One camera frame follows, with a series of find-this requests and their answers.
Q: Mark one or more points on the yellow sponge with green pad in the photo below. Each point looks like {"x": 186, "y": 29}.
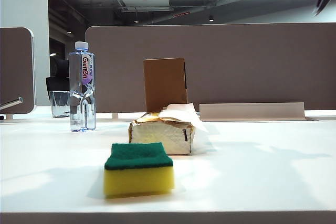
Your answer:
{"x": 139, "y": 174}

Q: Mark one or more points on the clear plastic water bottle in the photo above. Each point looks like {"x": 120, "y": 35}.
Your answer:
{"x": 82, "y": 95}

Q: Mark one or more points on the wide brown cardboard box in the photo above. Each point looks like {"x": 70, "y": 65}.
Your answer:
{"x": 164, "y": 82}

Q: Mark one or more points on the white tissue sheet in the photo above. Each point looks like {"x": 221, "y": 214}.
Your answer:
{"x": 186, "y": 115}

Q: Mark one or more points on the gold tissue pack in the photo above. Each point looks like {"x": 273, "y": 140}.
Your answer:
{"x": 178, "y": 140}

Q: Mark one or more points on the large brown desk partition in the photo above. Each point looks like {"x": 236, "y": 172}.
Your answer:
{"x": 249, "y": 64}

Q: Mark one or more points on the clear drinking glass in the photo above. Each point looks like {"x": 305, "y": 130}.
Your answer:
{"x": 59, "y": 106}

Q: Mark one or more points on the black office chair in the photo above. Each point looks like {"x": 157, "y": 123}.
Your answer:
{"x": 59, "y": 77}

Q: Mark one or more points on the small brown desk partition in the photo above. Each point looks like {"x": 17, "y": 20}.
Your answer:
{"x": 15, "y": 72}

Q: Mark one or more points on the silver metal rod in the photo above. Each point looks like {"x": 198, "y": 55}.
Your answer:
{"x": 11, "y": 103}

